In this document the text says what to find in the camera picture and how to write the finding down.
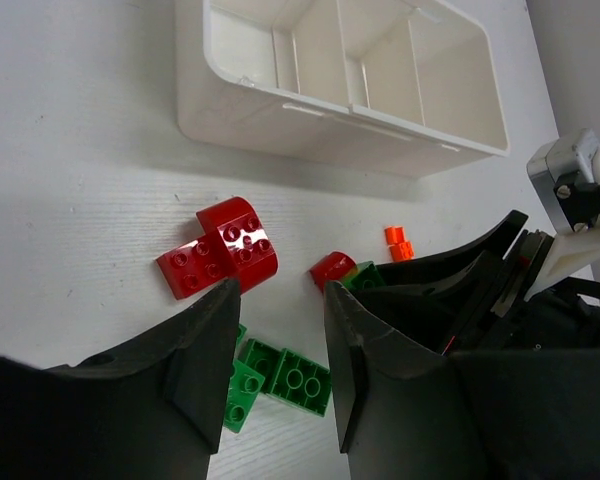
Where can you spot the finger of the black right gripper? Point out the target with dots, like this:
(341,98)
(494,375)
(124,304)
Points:
(420,280)

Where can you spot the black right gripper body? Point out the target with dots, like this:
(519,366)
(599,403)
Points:
(558,317)

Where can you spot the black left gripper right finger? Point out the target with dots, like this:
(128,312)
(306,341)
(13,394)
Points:
(405,412)

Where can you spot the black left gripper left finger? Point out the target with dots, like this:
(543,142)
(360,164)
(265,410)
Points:
(149,408)

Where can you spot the small green duplo brick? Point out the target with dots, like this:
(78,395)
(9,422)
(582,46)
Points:
(362,276)

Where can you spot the red curved duplo brick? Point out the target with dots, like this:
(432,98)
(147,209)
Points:
(332,267)

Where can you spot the red arched duplo brick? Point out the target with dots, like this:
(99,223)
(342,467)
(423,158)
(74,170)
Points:
(239,240)

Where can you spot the orange small lego piece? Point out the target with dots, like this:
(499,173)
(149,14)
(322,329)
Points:
(400,248)

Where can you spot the green duplo brick upside down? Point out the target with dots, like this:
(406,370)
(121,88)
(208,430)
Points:
(289,377)

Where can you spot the white divided plastic container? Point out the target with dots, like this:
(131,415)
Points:
(398,87)

